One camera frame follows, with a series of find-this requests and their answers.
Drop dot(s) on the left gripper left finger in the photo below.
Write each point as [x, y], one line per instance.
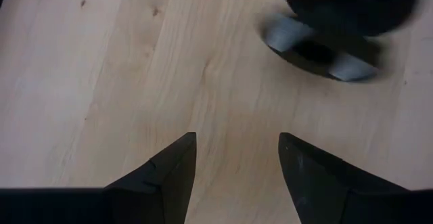
[169, 176]

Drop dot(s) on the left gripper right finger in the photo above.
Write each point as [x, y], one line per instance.
[314, 183]

